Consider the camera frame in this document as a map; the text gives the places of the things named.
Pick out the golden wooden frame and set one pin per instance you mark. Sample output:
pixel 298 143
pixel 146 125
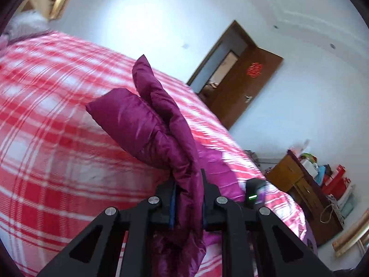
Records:
pixel 350 236

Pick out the red paper door decoration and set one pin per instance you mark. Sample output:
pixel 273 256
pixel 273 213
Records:
pixel 253 69

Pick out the green item on desk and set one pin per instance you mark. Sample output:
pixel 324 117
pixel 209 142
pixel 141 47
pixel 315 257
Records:
pixel 308 157

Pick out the bed with red plaid sheet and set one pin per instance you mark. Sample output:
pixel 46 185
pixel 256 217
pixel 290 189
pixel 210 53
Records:
pixel 57 121

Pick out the wooden desk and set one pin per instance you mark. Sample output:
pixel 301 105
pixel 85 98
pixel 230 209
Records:
pixel 305 196

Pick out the red gift boxes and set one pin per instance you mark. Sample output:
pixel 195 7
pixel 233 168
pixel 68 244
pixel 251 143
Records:
pixel 335 181

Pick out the pile of beige clothes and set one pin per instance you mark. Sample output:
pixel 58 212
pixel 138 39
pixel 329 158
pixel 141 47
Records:
pixel 250 155

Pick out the magenta quilted jacket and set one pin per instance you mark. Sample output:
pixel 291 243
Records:
pixel 161 132

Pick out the wooden headboard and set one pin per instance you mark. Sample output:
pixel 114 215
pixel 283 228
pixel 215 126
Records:
pixel 37 3

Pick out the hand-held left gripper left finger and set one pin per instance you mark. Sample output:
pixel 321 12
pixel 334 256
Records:
pixel 164 207

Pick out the brown wooden door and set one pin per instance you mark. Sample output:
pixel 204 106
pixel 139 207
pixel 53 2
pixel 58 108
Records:
pixel 245 92

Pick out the brown door frame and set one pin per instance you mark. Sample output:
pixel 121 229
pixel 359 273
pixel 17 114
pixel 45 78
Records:
pixel 213 52

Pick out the striped pillow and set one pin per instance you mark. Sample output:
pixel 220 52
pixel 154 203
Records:
pixel 26 24

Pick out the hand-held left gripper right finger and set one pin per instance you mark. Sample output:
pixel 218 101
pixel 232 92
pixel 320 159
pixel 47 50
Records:
pixel 210 207

